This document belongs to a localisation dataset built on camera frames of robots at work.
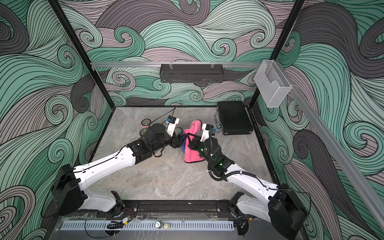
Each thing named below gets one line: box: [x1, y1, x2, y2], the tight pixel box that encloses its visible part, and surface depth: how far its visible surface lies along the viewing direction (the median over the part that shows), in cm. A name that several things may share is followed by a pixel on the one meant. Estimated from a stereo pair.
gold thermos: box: [139, 128, 148, 136], surface depth 81 cm
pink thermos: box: [140, 118, 153, 128], surface depth 85 cm
